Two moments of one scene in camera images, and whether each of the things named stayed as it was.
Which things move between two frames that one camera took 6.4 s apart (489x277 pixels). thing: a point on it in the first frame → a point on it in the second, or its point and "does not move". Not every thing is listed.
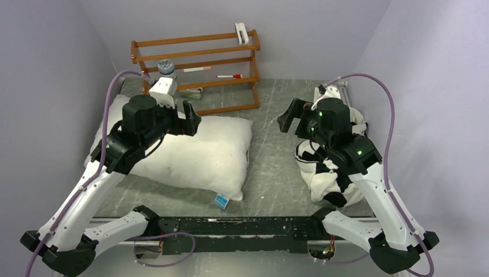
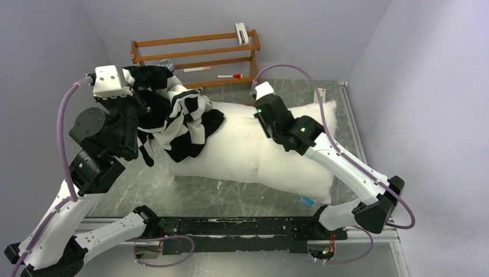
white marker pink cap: [196, 69] does not move
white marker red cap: [234, 75] does not move
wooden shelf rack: [202, 61] does not move
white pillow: [214, 159] → [240, 151]
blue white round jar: [166, 68] does not move
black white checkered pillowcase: [327, 180] → [179, 119]
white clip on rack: [240, 27] does not move
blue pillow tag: [221, 201] → [308, 201]
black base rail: [190, 236] does not move
